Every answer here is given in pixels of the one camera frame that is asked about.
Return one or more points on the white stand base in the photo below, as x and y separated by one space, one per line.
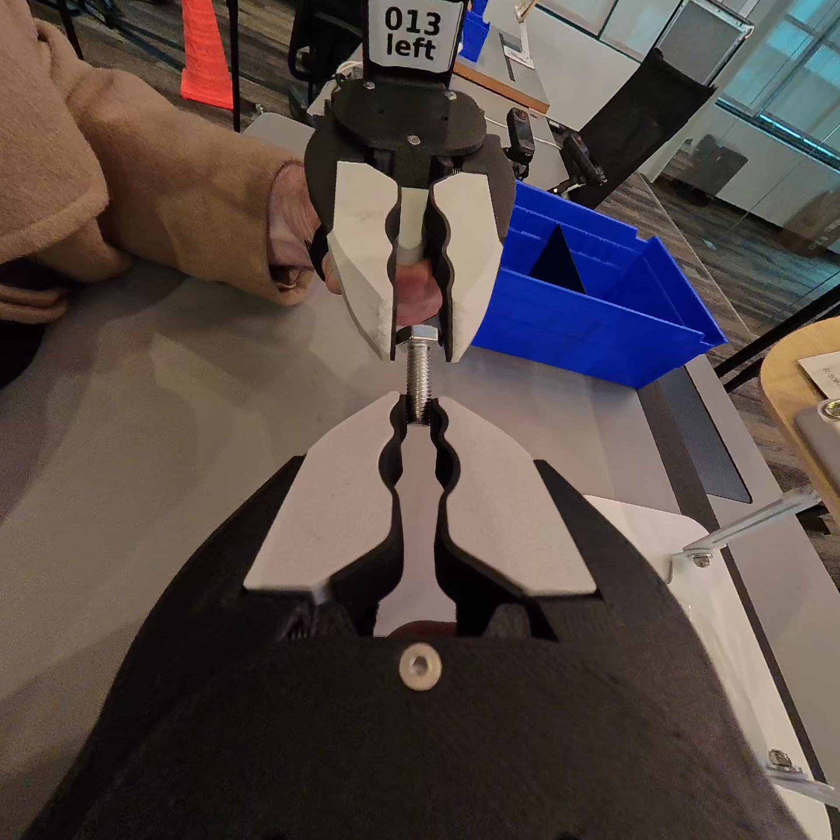
656 538

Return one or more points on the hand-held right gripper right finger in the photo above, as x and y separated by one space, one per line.
518 525

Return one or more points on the blue plastic bin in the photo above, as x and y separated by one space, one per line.
590 328
472 39

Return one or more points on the orange traffic cone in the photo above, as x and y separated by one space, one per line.
207 59

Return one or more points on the person's tan sweater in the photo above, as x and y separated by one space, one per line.
39 164

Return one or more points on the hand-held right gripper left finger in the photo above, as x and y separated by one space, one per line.
321 518

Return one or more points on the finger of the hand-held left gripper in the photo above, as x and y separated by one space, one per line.
472 249
358 249

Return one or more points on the person's left hand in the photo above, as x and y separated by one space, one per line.
289 223

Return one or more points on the black tilted stand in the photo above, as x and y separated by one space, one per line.
636 124

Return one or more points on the steel hex bolt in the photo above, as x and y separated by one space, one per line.
418 374

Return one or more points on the black camera device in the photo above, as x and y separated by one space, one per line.
520 138
584 164

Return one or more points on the printed instruction sheet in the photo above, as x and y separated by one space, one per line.
823 374

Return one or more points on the dark grey cabinet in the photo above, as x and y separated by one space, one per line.
718 167

